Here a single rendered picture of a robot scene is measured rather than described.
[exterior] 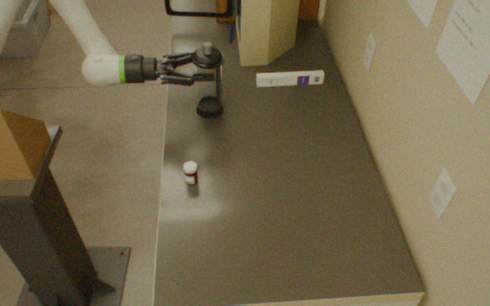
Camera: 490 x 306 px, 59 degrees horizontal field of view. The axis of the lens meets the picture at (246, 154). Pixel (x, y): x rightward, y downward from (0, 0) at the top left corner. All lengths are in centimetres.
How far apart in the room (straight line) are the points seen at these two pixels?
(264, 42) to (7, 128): 99
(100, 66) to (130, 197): 128
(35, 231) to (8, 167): 34
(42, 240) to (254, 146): 86
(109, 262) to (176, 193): 107
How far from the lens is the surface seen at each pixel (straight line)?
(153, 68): 144
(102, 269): 235
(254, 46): 180
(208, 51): 142
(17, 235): 180
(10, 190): 151
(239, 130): 154
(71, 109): 328
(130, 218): 251
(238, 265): 120
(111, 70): 145
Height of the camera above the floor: 198
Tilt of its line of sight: 46 degrees down
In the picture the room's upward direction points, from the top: 2 degrees clockwise
